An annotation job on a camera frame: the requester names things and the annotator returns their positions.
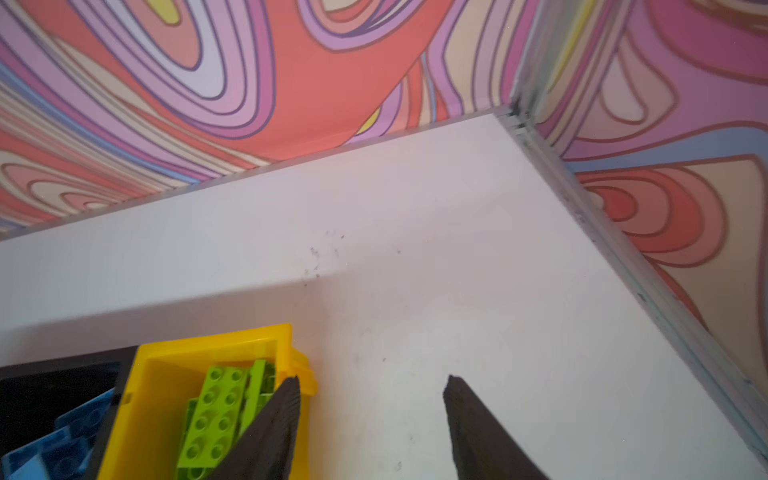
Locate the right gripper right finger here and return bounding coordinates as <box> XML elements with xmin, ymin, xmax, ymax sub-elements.
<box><xmin>443</xmin><ymin>375</ymin><xmax>548</xmax><ymax>480</ymax></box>

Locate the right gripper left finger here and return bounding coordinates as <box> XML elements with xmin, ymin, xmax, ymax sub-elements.
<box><xmin>208</xmin><ymin>377</ymin><xmax>301</xmax><ymax>480</ymax></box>

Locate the green lego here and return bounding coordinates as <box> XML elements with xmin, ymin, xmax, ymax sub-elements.
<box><xmin>177</xmin><ymin>366</ymin><xmax>248</xmax><ymax>479</ymax></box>
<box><xmin>238</xmin><ymin>359</ymin><xmax>276</xmax><ymax>436</ymax></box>

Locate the blue lego top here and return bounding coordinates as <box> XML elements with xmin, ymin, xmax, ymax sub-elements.
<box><xmin>1</xmin><ymin>388</ymin><xmax>115</xmax><ymax>480</ymax></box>

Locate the yellow bin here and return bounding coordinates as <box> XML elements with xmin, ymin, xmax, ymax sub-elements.
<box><xmin>97</xmin><ymin>324</ymin><xmax>317</xmax><ymax>479</ymax></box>

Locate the black bin middle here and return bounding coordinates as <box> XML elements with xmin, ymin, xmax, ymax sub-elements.
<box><xmin>1</xmin><ymin>346</ymin><xmax>138</xmax><ymax>479</ymax></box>

